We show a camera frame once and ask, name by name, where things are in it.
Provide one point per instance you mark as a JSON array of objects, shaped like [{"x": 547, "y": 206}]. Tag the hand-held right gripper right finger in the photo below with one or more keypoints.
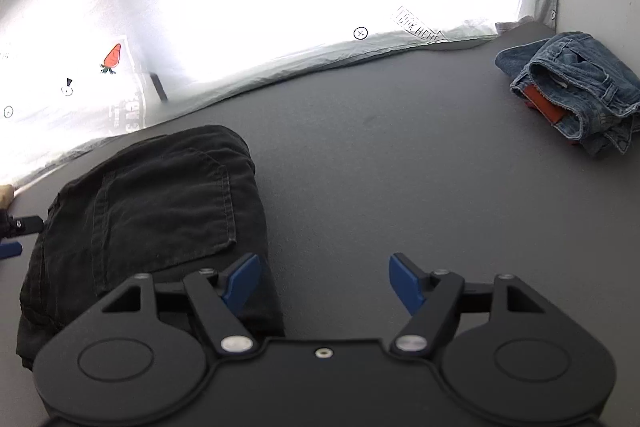
[{"x": 407, "y": 282}]

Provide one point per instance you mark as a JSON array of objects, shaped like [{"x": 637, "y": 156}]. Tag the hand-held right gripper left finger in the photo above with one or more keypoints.
[{"x": 242, "y": 279}]

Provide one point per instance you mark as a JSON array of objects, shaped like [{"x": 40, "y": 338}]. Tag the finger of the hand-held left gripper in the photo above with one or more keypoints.
[{"x": 10, "y": 249}]

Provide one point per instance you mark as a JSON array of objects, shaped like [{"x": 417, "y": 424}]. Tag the black pants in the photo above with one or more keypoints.
[{"x": 150, "y": 197}]

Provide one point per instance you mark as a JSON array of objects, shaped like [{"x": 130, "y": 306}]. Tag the beige garment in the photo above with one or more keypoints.
[{"x": 5, "y": 196}]

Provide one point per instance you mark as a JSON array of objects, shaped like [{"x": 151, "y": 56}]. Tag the red cloth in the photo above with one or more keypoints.
[{"x": 545, "y": 104}]

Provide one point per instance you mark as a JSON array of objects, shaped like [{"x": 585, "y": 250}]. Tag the blue jeans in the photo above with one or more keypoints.
[{"x": 590, "y": 72}]

